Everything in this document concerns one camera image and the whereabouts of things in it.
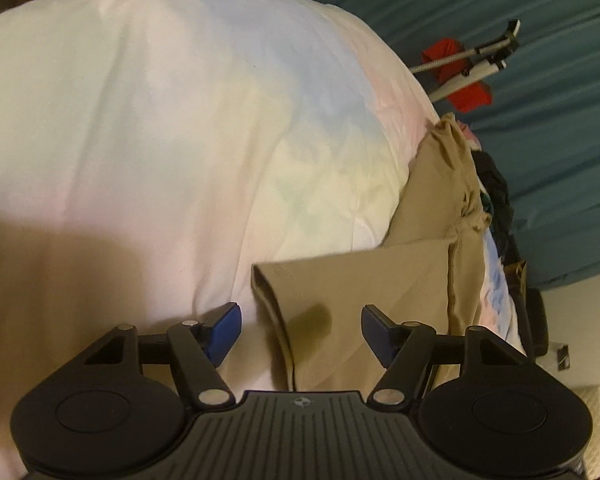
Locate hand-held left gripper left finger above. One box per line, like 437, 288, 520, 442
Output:
82, 302, 242, 409

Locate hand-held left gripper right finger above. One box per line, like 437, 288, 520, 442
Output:
361, 305, 523, 407

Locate tan trousers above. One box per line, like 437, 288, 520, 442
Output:
251, 114, 493, 393

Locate pile of clothes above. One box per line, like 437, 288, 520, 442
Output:
472, 125, 518, 261

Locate pastel bed blanket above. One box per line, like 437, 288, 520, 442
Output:
0, 0, 526, 480

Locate teal curtain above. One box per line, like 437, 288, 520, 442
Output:
260, 0, 600, 291

